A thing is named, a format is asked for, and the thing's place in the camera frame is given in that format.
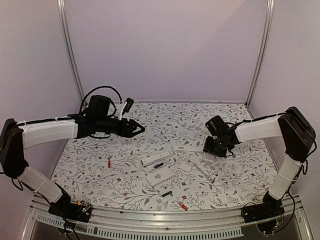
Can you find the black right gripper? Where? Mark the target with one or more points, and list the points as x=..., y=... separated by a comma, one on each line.
x=207, y=147

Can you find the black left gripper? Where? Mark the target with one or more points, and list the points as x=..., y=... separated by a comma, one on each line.
x=128, y=133

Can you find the white battery holder box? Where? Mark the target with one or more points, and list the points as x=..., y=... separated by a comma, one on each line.
x=155, y=158

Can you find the white battery compartment cover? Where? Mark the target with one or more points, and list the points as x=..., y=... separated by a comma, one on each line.
x=184, y=167

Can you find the black battery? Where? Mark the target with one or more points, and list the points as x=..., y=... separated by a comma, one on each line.
x=169, y=193
x=158, y=165

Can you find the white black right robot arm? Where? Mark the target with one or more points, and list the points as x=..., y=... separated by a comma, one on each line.
x=298, y=136

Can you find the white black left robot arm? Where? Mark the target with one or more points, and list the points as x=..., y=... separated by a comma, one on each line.
x=16, y=137

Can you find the white plastic strip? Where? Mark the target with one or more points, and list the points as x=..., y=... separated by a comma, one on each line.
x=188, y=148

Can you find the floral patterned table mat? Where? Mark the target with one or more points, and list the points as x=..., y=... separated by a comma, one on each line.
x=83, y=172

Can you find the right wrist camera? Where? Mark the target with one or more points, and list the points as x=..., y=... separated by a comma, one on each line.
x=216, y=126

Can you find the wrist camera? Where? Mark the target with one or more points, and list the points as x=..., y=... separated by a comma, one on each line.
x=124, y=108
x=216, y=126

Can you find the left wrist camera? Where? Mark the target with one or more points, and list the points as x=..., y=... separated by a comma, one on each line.
x=124, y=108

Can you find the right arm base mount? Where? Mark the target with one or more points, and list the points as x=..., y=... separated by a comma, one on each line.
x=262, y=212

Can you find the aluminium front rail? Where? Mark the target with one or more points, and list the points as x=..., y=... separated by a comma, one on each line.
x=212, y=224

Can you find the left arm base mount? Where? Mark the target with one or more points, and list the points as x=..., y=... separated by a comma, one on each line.
x=77, y=211

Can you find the left aluminium frame post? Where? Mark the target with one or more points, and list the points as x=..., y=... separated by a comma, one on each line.
x=61, y=7

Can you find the aluminium frame post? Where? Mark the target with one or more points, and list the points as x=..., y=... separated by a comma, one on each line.
x=61, y=7
x=262, y=51

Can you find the right aluminium frame post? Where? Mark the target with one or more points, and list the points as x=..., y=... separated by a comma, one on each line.
x=262, y=51

